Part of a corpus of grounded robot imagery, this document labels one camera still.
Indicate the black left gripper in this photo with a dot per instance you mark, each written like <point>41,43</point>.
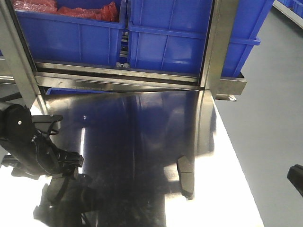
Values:
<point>45,158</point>

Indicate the blue plastic bin left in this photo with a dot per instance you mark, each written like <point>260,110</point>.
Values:
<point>72,39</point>

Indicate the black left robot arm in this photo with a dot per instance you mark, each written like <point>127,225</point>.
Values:
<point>16,132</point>

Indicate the stainless steel rack frame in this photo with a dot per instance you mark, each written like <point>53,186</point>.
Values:
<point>30,76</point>

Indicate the blue plastic bin right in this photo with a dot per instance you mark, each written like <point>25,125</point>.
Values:
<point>170,35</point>

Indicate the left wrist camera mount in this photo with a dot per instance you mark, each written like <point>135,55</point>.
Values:
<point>47,124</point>

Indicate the red bubble wrap bag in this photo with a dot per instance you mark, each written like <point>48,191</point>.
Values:
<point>108,12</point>

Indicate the blue plastic bin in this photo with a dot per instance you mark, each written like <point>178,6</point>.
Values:
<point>72,39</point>
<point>170,35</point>

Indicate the dark object at edge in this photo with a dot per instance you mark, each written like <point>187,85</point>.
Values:
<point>295,176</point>

